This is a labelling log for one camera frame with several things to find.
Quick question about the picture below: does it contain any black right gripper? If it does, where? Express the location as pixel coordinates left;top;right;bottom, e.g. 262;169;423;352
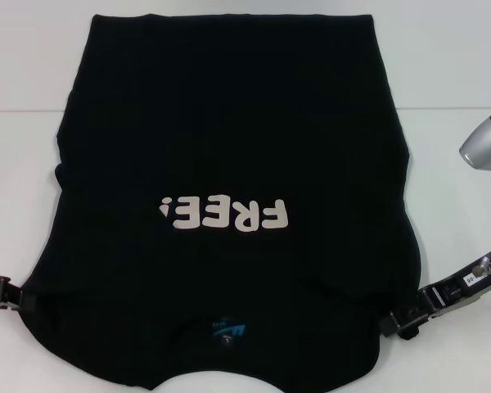
378;244;491;341

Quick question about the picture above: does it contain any black shirt with FREE print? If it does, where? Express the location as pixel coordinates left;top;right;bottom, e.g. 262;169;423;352
19;13;426;393

